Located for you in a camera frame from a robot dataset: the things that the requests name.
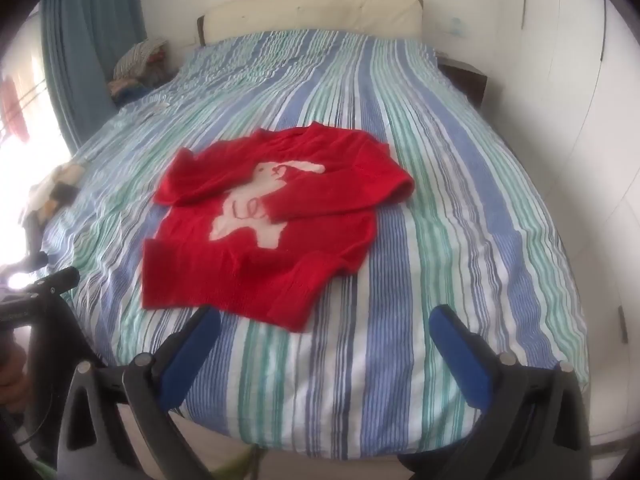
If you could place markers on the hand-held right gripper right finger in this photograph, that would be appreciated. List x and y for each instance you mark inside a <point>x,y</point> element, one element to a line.
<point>462,355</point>

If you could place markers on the patterned pillow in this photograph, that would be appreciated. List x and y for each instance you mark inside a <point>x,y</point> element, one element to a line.
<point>52,187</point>

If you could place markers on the person's left hand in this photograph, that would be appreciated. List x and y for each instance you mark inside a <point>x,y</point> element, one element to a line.
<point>10,372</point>

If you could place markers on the pile of clothes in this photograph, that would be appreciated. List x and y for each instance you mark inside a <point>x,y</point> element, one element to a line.
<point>140,67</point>

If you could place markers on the red hanging cloth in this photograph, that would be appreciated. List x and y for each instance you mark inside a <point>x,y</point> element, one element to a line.
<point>12,105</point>

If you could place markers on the white wardrobe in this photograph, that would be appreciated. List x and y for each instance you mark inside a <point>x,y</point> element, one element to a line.
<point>570,110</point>

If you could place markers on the red knit sweater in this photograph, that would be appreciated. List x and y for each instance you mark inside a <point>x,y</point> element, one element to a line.
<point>260,225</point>

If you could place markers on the blue curtain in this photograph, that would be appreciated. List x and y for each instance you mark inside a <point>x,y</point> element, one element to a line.
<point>85,35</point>

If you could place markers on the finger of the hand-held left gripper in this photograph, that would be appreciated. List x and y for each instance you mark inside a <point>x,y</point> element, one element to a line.
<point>55,279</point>
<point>30,260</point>

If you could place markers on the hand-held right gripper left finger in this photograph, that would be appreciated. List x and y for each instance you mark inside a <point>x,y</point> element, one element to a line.
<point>192,347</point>

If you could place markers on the striped bed cover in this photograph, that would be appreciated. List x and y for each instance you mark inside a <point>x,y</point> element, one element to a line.
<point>440,220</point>

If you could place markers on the dark wooden nightstand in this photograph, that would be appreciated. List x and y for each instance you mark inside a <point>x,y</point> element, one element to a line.
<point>465,80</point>

